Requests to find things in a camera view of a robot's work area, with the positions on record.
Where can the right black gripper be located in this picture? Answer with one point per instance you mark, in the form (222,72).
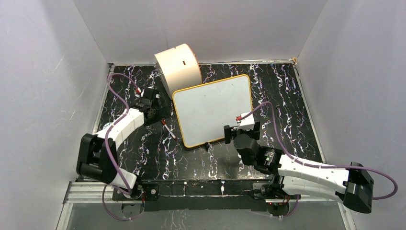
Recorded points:
(232,131)

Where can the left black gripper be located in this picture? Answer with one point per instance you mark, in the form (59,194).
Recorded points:
(163,113)

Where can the white whiteboard marker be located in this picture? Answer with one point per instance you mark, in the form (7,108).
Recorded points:
(168,129)

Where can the yellow framed whiteboard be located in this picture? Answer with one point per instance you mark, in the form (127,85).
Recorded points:
(202,111)

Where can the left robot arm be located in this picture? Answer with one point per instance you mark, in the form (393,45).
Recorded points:
(98,158)

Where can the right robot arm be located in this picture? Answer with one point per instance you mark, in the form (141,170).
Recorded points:
(351,185)

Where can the beige cylindrical container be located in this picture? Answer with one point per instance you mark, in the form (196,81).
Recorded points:
(178,68)

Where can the blue white tape roll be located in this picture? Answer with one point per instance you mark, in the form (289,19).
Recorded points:
(106,126)

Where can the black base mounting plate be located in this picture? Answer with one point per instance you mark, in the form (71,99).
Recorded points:
(274,206)

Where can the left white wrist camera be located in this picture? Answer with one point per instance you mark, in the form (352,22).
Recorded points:
(150,94)

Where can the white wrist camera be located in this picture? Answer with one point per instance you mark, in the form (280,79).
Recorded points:
(150,94)
(247,122)

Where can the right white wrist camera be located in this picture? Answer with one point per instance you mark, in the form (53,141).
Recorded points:
(247,122)

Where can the aluminium frame rail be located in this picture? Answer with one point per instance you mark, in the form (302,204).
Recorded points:
(262,189)

